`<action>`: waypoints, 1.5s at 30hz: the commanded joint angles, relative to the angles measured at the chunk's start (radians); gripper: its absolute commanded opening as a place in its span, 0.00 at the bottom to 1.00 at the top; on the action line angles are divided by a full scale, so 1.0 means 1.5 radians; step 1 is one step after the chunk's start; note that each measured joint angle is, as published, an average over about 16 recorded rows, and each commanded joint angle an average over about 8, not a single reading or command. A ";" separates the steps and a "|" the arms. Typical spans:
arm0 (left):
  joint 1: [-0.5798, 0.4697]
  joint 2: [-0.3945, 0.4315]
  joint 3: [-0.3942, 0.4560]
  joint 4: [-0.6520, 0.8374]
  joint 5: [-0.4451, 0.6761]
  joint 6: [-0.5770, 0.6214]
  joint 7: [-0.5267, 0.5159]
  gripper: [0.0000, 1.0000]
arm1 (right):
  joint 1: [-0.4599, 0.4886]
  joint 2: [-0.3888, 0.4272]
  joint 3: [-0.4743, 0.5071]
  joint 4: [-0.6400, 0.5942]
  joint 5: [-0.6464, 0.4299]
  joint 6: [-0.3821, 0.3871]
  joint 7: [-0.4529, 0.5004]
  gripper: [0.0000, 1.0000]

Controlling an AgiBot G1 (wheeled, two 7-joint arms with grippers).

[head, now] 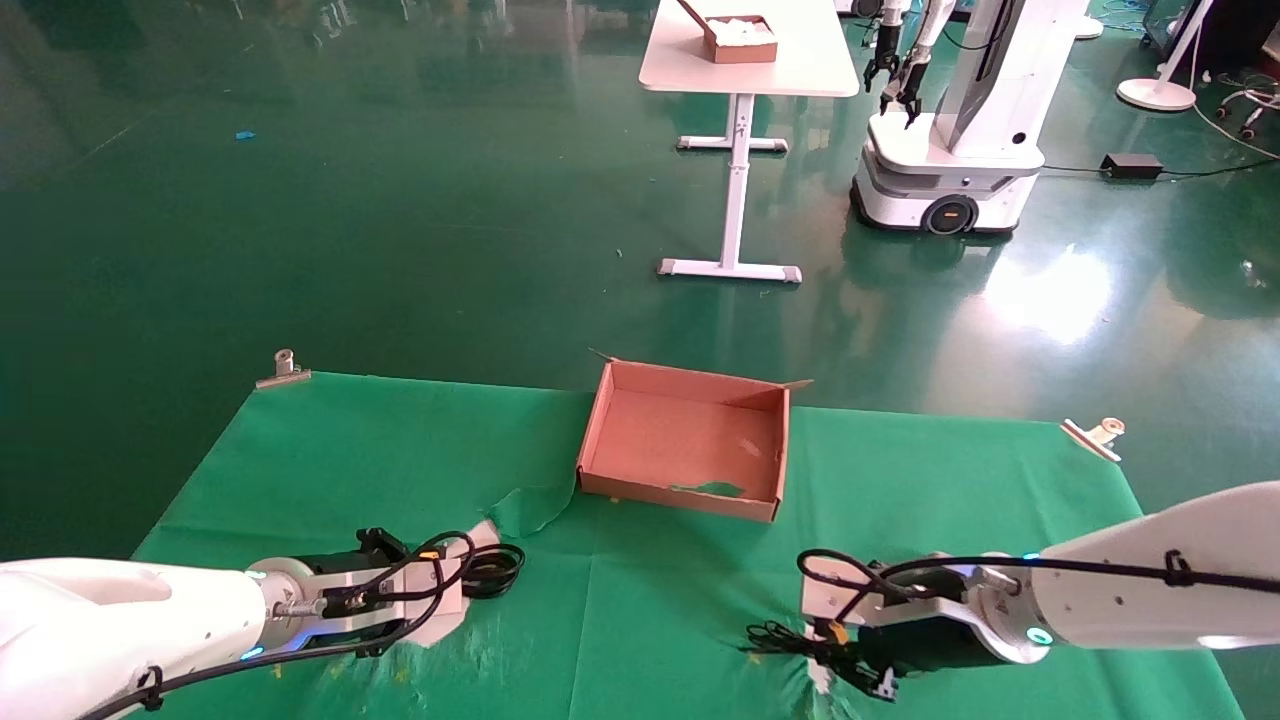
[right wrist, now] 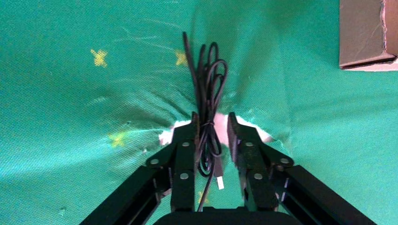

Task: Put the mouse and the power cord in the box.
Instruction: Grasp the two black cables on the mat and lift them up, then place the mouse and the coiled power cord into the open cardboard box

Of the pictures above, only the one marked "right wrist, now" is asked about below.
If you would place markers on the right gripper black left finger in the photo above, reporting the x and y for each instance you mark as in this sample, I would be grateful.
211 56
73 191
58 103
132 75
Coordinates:
183 161

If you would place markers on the open brown cardboard box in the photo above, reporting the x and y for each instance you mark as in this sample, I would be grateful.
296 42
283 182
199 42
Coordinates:
360 31

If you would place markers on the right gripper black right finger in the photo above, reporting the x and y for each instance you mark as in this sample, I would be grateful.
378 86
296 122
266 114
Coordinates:
255 167

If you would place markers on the green table cloth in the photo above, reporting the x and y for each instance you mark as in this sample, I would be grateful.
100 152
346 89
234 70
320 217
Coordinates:
77 108

